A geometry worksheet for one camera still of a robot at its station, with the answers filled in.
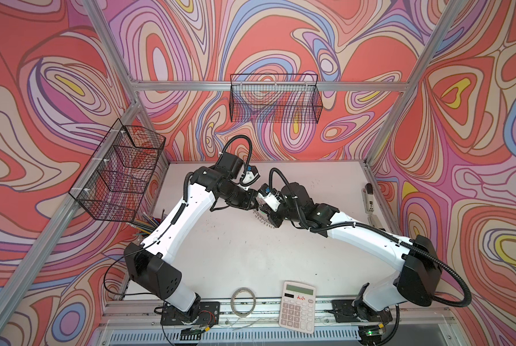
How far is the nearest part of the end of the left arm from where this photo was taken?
2.06ft

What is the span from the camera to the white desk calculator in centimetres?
72

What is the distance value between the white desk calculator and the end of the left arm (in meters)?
0.37
